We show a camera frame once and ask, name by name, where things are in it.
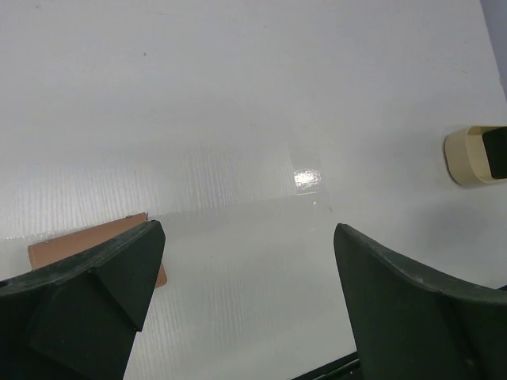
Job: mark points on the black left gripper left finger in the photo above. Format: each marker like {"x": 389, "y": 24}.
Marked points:
{"x": 78, "y": 318}

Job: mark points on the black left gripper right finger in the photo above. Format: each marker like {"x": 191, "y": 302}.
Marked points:
{"x": 411, "y": 321}

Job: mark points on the brown leather card holder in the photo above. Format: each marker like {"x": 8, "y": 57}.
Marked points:
{"x": 59, "y": 248}

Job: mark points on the beige oval tray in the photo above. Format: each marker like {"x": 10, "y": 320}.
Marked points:
{"x": 466, "y": 157}

